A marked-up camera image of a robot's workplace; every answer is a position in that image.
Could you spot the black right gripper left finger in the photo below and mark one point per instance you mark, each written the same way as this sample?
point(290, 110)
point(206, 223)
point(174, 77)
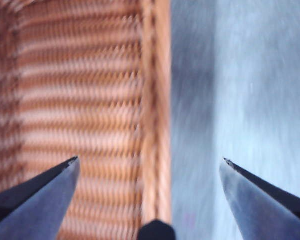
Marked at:
point(40, 205)

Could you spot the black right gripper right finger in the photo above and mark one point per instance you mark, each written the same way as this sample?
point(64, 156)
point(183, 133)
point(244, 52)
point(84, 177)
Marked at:
point(260, 207)

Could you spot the brown wicker basket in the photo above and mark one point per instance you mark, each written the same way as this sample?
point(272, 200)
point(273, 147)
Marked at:
point(77, 100)

